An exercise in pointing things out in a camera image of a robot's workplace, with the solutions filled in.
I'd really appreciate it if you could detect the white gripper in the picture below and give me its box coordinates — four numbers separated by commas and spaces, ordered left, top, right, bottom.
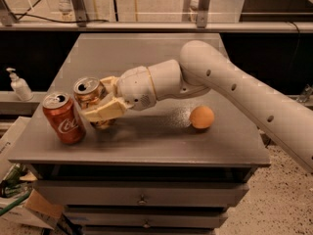
81, 67, 157, 122

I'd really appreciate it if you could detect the orange soda can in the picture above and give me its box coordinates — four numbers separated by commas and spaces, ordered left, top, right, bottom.
73, 76, 108, 116

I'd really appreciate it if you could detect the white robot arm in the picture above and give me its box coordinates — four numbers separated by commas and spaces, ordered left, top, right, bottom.
82, 40, 313, 173

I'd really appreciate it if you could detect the red coke can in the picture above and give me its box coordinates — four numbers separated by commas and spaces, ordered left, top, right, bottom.
42, 92, 86, 145

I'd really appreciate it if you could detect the grey drawer cabinet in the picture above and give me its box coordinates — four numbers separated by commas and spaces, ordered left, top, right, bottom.
7, 32, 272, 235

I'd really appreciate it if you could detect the orange fruit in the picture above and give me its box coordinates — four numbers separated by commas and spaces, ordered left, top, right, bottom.
189, 106, 215, 129

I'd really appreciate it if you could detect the white pump dispenser bottle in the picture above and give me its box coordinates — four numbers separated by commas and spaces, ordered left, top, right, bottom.
6, 68, 33, 101

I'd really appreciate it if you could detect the top drawer with knob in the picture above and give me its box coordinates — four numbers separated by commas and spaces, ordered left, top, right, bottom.
34, 180, 248, 208

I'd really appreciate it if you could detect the drawer with knob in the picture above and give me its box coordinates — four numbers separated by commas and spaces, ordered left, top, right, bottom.
34, 180, 248, 208
66, 207, 228, 228

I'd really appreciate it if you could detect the cardboard box with clutter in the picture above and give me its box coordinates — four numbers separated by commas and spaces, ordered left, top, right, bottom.
0, 117, 62, 230

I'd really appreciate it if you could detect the black cable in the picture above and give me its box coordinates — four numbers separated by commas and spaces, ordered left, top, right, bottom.
9, 0, 111, 24

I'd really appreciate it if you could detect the metal railing frame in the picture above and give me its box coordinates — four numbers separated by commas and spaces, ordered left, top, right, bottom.
0, 0, 313, 33

